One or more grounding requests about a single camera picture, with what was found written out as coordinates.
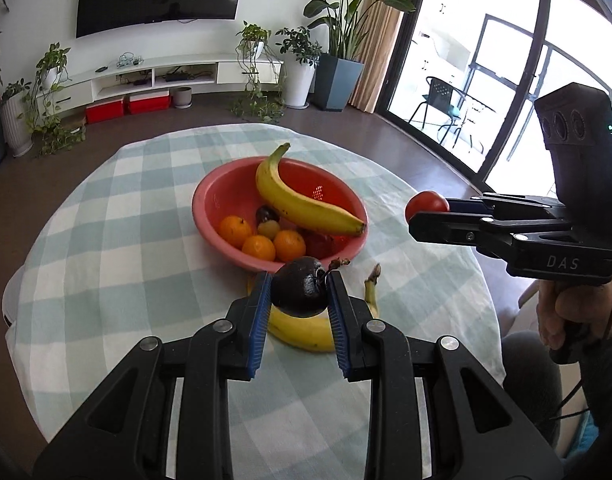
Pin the small orange mandarin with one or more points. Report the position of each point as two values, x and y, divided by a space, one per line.
234 230
259 248

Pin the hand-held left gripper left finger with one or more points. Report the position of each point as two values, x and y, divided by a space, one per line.
258 325

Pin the person's grey trouser leg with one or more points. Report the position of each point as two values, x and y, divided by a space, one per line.
528 375

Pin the plant in white ribbed pot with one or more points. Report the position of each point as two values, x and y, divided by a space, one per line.
16 125

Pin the broad-leaf plant tapered dark pot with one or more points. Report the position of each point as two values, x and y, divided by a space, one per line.
338 82

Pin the green white checked tablecloth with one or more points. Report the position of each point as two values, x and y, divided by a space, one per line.
110 260

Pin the bushy plant tall white pot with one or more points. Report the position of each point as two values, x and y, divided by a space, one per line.
301 82

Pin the black set-top box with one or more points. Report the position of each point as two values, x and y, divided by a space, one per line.
178 76

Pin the green grape fruit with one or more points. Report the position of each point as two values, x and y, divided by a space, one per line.
268 229

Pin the trailing plant small white pot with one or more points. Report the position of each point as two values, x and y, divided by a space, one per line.
49 77

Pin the person's right forearm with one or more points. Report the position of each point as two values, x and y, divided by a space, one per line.
608 385

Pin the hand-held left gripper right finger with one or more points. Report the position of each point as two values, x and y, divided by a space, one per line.
338 325

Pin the white low media cabinet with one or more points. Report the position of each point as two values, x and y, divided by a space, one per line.
110 77

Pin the small grey plant pot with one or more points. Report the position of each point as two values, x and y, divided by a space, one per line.
181 96

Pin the long trailing vine white pot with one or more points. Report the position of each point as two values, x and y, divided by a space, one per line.
256 48

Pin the beige curtain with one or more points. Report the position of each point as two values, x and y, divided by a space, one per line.
386 35

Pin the yellow banana thick brown stem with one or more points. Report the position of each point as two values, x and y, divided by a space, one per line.
298 332

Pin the yellow banana slender stem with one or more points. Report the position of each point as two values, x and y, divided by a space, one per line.
296 200

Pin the large smooth orange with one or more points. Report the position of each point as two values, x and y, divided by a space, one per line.
289 245

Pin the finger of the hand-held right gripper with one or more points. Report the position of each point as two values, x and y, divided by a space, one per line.
436 227
461 205

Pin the black balcony chair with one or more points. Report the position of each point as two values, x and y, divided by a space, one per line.
438 105

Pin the red storage box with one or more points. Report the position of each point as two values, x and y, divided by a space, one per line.
148 103
104 111

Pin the glass sliding door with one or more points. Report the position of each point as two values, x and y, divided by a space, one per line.
486 35

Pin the red plastic colander basin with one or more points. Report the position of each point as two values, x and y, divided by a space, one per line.
210 200

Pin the person's right hand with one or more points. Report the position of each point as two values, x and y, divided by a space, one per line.
556 310

